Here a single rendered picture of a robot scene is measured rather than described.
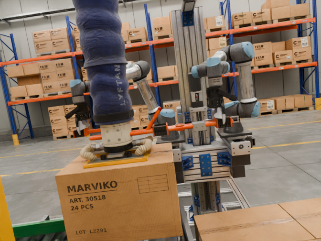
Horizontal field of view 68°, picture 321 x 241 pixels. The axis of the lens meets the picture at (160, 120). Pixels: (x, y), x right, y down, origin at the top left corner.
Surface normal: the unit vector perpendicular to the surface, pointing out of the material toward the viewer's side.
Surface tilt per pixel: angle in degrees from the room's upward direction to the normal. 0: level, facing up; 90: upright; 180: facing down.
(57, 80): 90
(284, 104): 91
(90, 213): 90
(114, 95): 74
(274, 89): 90
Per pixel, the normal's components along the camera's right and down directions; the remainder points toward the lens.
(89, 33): -0.32, -0.11
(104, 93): -0.09, -0.13
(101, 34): 0.15, -0.14
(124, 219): -0.02, 0.14
